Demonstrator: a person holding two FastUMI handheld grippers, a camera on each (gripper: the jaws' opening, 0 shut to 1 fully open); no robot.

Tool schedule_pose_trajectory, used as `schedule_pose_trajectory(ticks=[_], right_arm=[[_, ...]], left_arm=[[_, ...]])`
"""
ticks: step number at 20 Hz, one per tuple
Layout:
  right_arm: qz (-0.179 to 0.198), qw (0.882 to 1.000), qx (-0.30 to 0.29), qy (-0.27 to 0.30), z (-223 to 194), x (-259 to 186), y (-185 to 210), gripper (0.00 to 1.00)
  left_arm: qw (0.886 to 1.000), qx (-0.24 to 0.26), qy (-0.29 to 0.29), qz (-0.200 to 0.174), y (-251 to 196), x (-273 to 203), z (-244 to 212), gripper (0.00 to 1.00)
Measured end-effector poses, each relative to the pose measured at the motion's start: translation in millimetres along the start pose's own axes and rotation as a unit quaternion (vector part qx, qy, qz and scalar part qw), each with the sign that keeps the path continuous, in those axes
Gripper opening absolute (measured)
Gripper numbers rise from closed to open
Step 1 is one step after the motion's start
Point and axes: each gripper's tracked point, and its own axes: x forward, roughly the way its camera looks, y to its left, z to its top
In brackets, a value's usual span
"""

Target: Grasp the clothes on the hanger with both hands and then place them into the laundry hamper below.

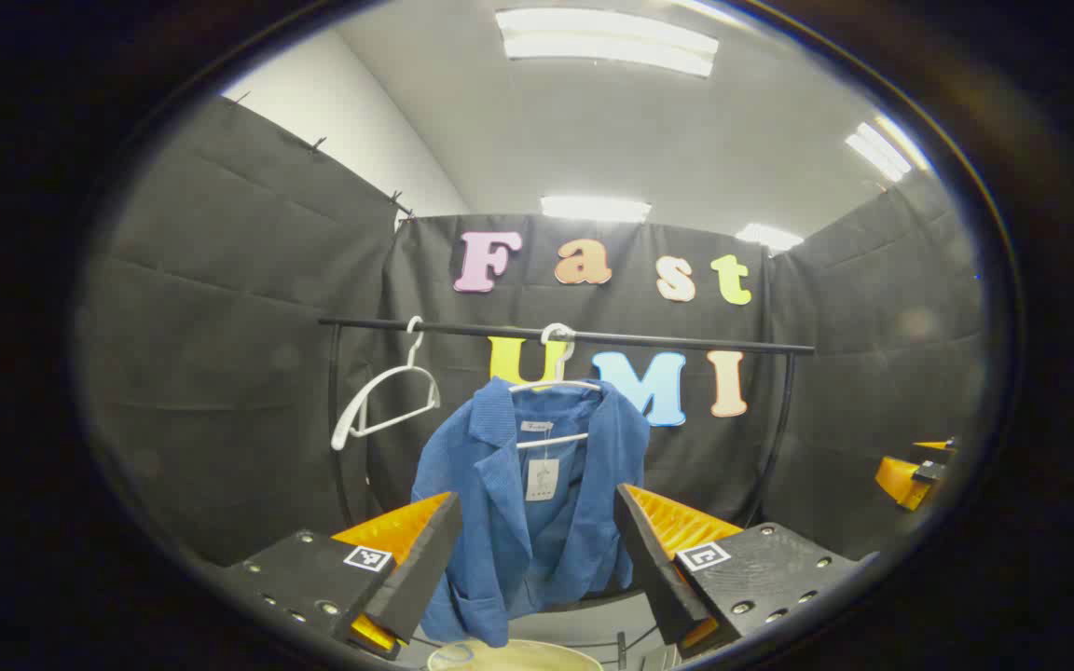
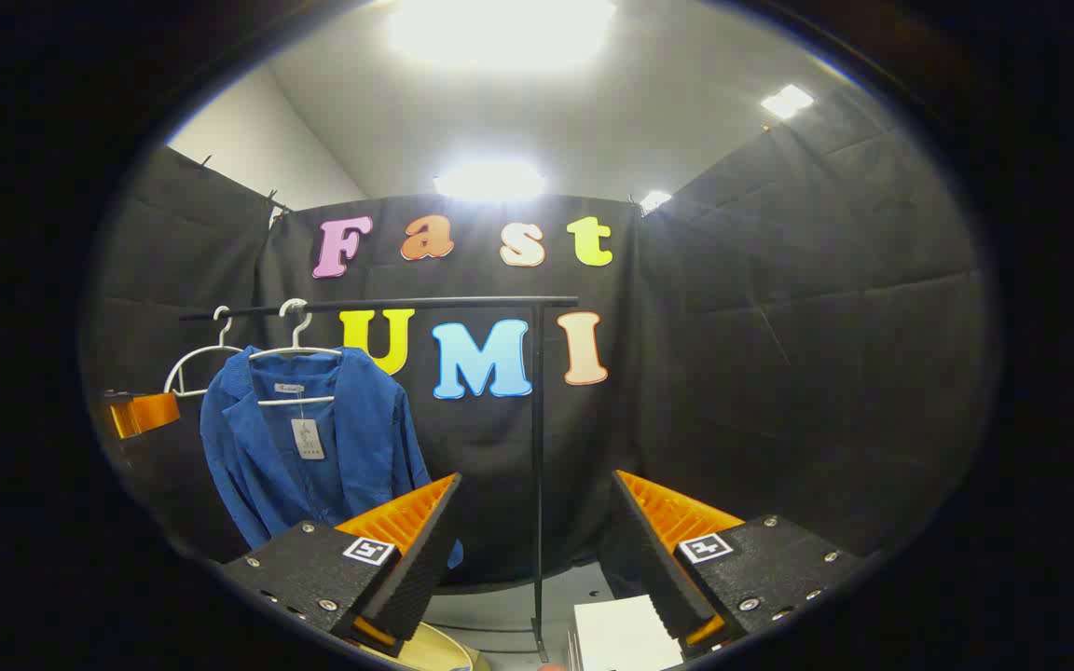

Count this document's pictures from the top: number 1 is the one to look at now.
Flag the black clothes rack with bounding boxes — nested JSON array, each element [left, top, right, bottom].
[[318, 315, 816, 667]]

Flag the cream laundry hamper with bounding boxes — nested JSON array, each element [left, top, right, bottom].
[[425, 638, 605, 671]]

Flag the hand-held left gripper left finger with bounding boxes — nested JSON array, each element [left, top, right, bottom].
[[220, 491, 463, 661]]

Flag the blue corduroy jacket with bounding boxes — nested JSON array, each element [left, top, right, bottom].
[[409, 377, 652, 649]]

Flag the white plastic hanger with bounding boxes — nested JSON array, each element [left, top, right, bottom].
[[330, 315, 442, 452], [509, 322, 605, 450]]

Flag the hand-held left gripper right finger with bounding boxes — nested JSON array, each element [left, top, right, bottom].
[[613, 483, 878, 659]]

